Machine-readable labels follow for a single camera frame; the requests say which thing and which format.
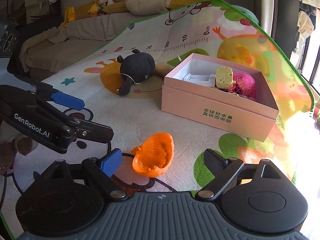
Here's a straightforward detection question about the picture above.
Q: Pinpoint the orange plastic toy shell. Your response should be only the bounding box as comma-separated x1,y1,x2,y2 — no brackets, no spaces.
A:
131,133,175,178

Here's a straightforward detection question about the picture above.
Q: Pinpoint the pink plastic basket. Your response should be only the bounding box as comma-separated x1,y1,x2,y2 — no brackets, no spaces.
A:
229,73,257,99

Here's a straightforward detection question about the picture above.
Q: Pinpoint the yellow sponge toy figure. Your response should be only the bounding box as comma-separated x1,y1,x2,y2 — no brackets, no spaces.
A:
215,67,236,89

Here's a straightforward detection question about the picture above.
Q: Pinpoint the white battery charger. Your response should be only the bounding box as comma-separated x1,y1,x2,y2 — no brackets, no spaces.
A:
183,73,216,83

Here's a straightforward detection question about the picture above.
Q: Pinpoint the grey covered sofa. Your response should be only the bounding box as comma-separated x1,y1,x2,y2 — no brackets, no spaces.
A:
19,12,151,77

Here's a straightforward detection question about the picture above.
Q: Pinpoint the colourful cartoon play mat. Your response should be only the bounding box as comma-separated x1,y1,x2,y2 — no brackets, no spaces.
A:
1,0,318,239

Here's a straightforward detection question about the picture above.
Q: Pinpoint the pink cardboard box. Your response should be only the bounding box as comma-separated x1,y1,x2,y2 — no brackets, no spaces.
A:
162,54,279,141

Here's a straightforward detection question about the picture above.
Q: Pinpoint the black plush toy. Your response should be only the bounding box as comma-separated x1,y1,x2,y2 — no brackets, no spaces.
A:
117,49,155,96

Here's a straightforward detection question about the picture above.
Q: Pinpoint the yellow doll on sofa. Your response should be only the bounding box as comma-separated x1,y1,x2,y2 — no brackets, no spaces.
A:
88,0,108,17

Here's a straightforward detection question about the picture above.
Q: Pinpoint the beige plush toy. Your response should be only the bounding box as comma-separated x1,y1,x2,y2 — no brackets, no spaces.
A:
111,0,176,16

